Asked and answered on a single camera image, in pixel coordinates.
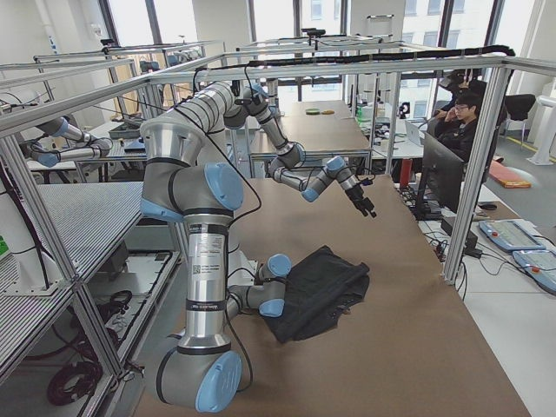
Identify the black monitor on desk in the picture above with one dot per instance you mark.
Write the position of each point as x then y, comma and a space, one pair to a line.
442, 173

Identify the black t-shirt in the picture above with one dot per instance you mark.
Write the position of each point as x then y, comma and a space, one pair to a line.
319, 289

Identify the person in black jacket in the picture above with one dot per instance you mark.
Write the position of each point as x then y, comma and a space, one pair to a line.
456, 128

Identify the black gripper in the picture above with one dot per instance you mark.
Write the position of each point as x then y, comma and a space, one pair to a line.
355, 194

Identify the striped aluminium workbench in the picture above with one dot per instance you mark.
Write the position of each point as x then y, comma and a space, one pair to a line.
91, 219

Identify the aluminium cage frame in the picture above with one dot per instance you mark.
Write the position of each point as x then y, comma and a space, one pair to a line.
228, 100

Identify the robot teach pendant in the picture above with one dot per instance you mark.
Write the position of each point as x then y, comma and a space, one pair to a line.
509, 236

